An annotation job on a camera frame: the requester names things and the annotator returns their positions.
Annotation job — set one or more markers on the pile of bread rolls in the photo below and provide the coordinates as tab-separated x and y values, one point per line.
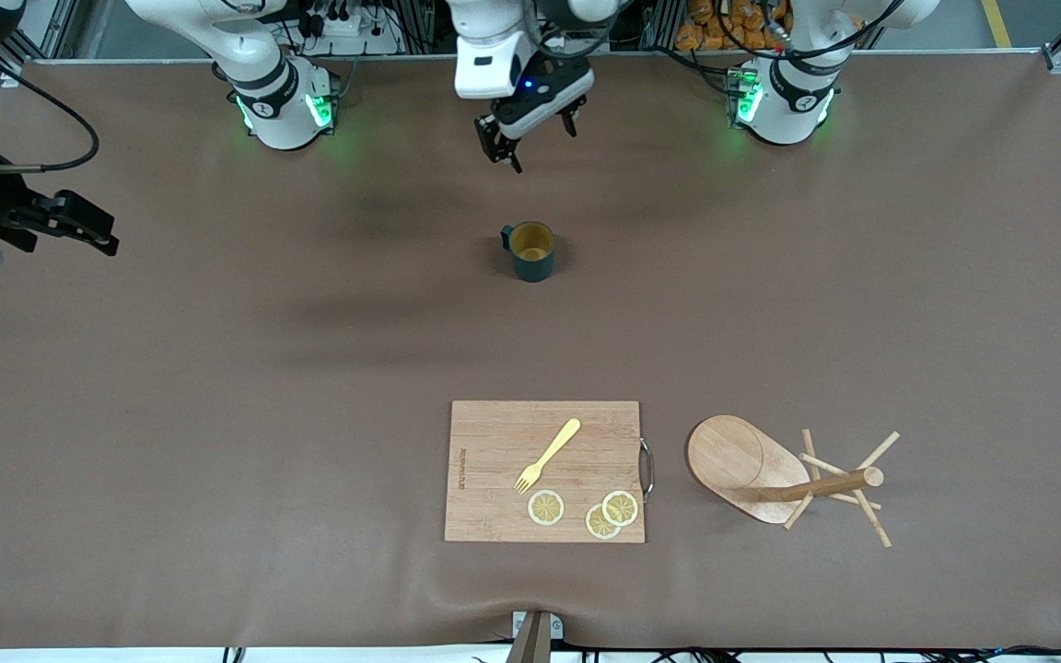
701	23

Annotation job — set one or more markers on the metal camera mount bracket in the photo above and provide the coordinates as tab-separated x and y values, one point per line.
535	640

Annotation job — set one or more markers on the wooden mug tree rack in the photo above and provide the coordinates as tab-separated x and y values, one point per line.
724	456

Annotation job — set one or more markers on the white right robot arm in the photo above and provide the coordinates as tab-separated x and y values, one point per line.
277	101

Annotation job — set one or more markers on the teal cup yellow inside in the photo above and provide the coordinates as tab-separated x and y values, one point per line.
532	262

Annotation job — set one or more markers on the white power strip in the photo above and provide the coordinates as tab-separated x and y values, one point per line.
346	28

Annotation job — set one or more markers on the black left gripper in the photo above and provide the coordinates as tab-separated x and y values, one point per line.
500	136

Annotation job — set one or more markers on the lemon slice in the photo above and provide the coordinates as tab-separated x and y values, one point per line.
621	507
598	525
546	507

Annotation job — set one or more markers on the yellow plastic fork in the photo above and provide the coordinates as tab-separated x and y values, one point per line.
549	453

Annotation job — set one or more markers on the bamboo cutting board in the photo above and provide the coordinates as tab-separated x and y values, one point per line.
494	488

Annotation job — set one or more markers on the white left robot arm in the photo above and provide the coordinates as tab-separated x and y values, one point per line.
793	92

